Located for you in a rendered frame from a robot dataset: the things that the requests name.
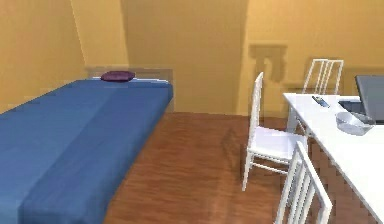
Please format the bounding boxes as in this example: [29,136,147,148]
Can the dark remote control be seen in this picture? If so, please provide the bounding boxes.
[311,95,331,109]

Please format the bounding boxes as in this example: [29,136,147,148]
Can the white slatted chair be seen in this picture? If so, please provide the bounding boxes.
[301,58,345,96]
[241,71,309,193]
[273,140,334,224]

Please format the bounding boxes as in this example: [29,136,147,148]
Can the white dining table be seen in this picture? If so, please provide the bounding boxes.
[282,92,384,224]

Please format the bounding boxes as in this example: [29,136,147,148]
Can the grey laptop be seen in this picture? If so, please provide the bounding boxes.
[337,74,384,125]

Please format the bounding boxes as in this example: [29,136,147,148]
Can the blue bed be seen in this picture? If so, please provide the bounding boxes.
[0,66,175,224]

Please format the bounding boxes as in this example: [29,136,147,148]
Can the clear glass bowl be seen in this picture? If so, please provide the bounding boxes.
[335,111,375,137]

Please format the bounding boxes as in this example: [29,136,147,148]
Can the purple pillow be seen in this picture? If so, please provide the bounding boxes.
[100,70,136,83]

